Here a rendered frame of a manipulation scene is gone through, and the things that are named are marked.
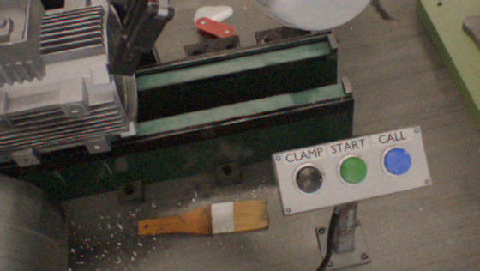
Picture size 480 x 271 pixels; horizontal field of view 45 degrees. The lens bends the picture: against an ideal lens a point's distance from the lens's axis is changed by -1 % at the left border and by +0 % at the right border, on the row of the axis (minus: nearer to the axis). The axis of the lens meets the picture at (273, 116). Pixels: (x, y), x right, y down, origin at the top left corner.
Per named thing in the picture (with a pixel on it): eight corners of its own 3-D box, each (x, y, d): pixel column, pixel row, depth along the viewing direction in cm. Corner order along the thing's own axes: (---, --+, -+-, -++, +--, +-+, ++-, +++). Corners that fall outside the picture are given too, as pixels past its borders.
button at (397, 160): (384, 177, 66) (387, 177, 64) (379, 150, 66) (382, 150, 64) (410, 171, 66) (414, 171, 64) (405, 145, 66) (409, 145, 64)
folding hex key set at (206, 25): (193, 32, 115) (191, 25, 113) (201, 21, 116) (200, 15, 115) (231, 46, 112) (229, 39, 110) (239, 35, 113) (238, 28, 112)
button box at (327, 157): (281, 212, 69) (284, 217, 64) (269, 153, 70) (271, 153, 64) (421, 183, 70) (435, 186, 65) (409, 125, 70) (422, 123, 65)
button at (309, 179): (297, 194, 65) (298, 195, 64) (292, 167, 66) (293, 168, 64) (323, 189, 66) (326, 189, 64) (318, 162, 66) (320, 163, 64)
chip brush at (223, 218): (138, 243, 90) (137, 242, 90) (140, 214, 93) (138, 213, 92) (270, 228, 90) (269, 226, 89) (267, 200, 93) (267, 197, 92)
